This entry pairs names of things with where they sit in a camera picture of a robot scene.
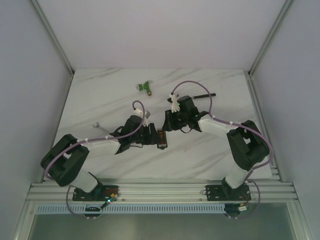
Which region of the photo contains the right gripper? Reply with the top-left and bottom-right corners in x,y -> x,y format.
161,108 -> 188,132

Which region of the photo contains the clear plastic fuse box cover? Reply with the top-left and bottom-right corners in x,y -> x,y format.
156,128 -> 168,148

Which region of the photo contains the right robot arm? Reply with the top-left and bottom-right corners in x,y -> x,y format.
162,94 -> 271,200

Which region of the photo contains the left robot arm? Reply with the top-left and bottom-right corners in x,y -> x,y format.
40,115 -> 160,201

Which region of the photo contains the green spray gun toy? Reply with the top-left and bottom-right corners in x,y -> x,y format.
136,80 -> 153,96

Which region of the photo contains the grey metal bolt tool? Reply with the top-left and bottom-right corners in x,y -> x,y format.
92,122 -> 110,134

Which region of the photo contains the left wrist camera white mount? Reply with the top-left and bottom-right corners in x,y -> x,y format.
133,108 -> 151,127

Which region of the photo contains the hammer with black handle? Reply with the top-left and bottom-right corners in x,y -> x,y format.
191,93 -> 216,99

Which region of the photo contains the right aluminium frame post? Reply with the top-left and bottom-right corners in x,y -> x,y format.
247,0 -> 295,76

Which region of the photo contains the aluminium frame post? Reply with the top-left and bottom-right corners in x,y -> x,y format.
247,0 -> 295,76
29,0 -> 75,78

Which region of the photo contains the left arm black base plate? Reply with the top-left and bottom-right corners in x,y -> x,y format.
72,185 -> 119,202

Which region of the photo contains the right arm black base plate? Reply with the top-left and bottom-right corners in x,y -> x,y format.
205,184 -> 252,202

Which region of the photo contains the aluminium front rail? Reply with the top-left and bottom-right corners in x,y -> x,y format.
26,178 -> 299,204

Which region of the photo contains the slotted grey cable duct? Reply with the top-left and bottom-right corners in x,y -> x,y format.
35,203 -> 227,215

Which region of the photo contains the left aluminium frame post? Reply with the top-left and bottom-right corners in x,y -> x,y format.
29,0 -> 75,78

